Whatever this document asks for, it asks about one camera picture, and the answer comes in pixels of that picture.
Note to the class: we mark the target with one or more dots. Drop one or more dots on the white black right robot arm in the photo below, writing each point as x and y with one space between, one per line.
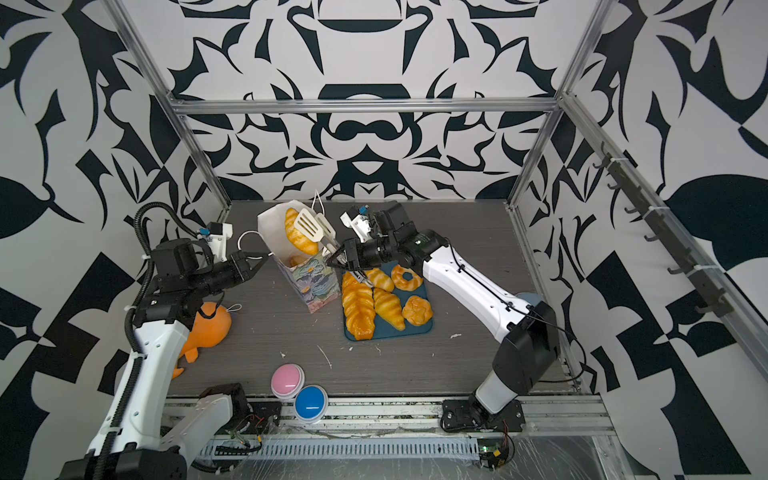
525 328

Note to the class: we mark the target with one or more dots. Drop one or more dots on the pink round button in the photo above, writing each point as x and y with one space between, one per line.
287 381

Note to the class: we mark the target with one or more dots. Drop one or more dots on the small striped croissant middle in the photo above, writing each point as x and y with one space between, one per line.
379 279

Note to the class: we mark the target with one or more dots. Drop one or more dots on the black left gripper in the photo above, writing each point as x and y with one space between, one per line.
239 268

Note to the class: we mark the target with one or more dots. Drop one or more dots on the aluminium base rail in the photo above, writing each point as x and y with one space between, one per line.
378 417

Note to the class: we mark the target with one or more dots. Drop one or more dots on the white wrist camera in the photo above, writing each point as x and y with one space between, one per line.
357 218
217 235

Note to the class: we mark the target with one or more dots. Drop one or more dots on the long braided bread loaf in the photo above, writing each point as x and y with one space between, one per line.
358 307

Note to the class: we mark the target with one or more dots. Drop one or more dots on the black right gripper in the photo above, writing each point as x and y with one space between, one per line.
352 253

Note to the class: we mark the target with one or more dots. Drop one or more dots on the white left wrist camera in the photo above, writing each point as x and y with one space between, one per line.
217 235

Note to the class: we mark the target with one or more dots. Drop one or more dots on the light blue oval pad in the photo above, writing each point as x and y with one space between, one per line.
531 298

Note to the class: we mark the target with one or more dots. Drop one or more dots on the black hook rack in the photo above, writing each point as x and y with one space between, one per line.
688 260

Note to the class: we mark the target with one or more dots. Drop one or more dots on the white slotted cable duct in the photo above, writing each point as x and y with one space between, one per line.
464 449

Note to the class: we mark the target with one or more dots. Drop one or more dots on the orange triangular pastry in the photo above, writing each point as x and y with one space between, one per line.
297 260

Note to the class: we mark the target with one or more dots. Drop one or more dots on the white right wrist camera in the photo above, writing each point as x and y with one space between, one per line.
357 218

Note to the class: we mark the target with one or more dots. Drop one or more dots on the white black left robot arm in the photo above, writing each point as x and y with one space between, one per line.
180 275

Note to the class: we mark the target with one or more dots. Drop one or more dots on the blue round button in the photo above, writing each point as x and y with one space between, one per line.
311 404

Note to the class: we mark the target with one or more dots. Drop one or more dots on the large striped croissant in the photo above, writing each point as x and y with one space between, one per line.
387 306

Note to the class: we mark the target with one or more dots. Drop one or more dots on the floral white paper bag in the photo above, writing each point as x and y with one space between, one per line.
315 282

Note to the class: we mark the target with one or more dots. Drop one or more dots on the ring-shaped bread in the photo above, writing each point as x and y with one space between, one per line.
405 279

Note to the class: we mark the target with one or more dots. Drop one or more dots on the orange plush toy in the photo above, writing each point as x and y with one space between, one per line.
210 328

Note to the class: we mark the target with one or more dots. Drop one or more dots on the green circuit board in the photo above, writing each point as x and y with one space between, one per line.
494 455

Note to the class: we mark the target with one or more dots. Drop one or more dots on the knotted round bun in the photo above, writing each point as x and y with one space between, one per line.
417 311

